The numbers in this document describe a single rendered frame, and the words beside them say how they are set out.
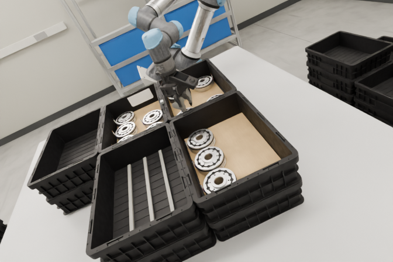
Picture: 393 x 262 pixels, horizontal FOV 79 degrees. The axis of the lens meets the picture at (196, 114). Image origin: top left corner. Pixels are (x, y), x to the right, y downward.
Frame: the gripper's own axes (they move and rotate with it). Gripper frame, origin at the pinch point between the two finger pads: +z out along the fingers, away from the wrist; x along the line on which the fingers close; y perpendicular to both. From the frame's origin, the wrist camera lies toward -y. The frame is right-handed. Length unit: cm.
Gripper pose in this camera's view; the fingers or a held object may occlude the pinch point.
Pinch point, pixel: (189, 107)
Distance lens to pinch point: 105.4
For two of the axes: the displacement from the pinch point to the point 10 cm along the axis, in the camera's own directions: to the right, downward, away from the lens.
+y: -8.5, -0.2, 5.3
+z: 3.3, 7.5, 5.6
